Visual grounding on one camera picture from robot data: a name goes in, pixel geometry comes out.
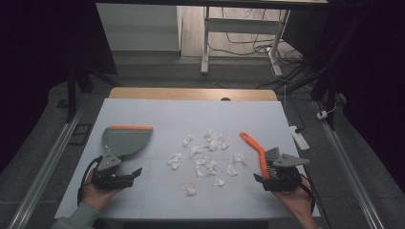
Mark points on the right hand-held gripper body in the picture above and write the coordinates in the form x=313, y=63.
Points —
x=286, y=178

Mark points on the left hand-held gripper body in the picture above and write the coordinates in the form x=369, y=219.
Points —
x=110, y=162

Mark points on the orange brush with grey bristles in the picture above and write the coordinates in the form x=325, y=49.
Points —
x=261, y=157

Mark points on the grey dustpan with orange edge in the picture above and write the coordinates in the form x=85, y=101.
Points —
x=127, y=141

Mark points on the white paper scraps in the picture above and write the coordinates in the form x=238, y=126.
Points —
x=175, y=160

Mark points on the person's right hand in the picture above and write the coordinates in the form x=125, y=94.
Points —
x=299, y=200

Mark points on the person's left hand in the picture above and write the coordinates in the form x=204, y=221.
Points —
x=94, y=197

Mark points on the white power strip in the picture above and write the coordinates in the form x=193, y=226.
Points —
x=300, y=139

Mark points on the white work board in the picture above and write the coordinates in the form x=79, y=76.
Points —
x=159, y=114

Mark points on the small white plug adapter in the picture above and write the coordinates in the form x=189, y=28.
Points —
x=322, y=114

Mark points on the black metal stand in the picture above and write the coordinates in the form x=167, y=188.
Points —
x=328, y=82
x=71, y=95

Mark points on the wooden table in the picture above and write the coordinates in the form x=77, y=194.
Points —
x=178, y=93

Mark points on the dark curtain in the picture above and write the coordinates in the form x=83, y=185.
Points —
x=379, y=79
x=35, y=47

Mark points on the white cabinet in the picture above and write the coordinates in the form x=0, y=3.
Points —
x=140, y=28

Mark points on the black floor frame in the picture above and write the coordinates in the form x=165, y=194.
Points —
x=73, y=140

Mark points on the aluminium floor rail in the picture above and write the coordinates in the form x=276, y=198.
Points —
x=347, y=165
x=47, y=165

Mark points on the white metal desk frame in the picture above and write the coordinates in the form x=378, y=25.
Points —
x=242, y=26

